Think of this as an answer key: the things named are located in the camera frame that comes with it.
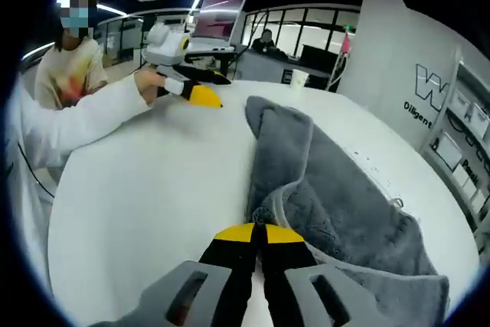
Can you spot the grey towel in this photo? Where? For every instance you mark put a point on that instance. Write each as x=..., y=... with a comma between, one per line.
x=344, y=197

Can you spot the person's left hand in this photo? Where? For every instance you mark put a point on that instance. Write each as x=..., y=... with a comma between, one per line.
x=149, y=80

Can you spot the white paper cup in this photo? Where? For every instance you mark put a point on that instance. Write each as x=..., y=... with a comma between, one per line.
x=299, y=78

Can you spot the pink tag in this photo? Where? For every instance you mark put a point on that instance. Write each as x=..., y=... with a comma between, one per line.
x=345, y=43

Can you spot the group of white storage bins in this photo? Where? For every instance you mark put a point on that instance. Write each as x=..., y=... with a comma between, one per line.
x=448, y=151

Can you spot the person's white clothing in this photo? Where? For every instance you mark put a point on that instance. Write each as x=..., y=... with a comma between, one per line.
x=27, y=204

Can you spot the grey metal shelf unit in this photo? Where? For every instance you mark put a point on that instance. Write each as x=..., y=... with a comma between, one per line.
x=444, y=128

